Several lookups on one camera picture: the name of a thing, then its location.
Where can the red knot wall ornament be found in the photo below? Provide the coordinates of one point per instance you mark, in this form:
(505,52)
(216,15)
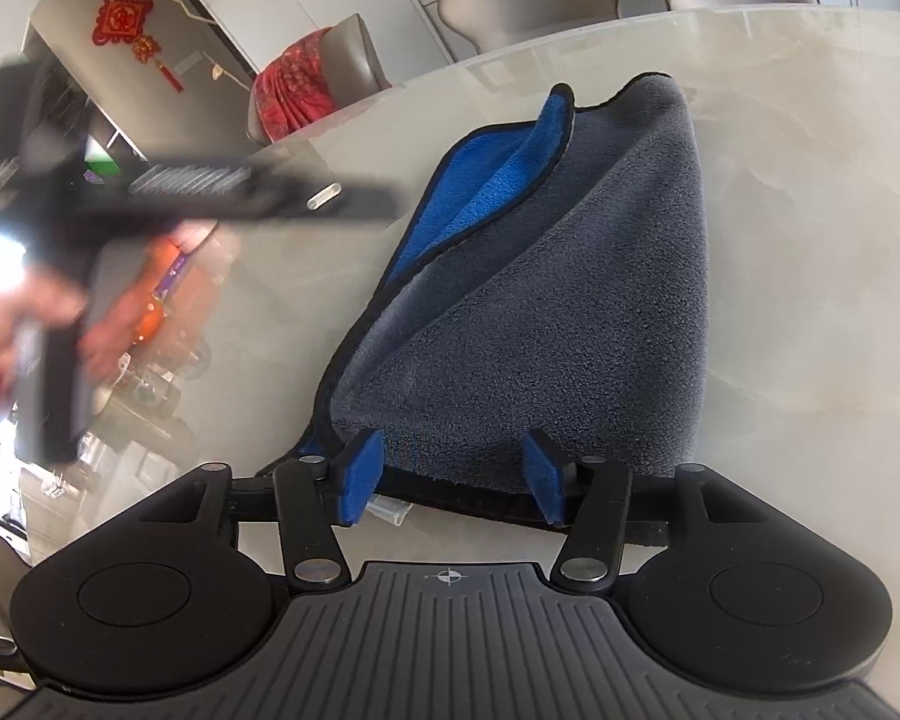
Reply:
(124,19)

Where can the grey chair with red cloth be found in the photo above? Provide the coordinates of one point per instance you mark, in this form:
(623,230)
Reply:
(360,52)

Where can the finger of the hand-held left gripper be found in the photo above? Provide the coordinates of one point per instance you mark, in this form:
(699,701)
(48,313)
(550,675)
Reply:
(345,202)

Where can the white branch wall decoration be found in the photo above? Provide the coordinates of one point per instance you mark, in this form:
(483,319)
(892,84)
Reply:
(210,52)

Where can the person's left hand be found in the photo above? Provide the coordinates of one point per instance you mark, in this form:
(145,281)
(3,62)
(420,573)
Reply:
(116,326)

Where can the red patterned cloth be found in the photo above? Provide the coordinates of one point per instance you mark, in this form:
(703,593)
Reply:
(292,90)

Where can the white sideboard cabinet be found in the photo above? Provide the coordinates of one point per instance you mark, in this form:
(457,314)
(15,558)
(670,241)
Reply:
(420,0)

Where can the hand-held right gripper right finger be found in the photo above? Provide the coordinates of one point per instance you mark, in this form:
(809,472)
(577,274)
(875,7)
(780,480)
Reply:
(546,480)

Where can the grey and blue towel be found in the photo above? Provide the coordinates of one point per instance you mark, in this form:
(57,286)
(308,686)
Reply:
(555,315)

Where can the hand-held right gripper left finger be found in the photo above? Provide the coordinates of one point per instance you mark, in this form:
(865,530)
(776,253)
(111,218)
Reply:
(360,476)

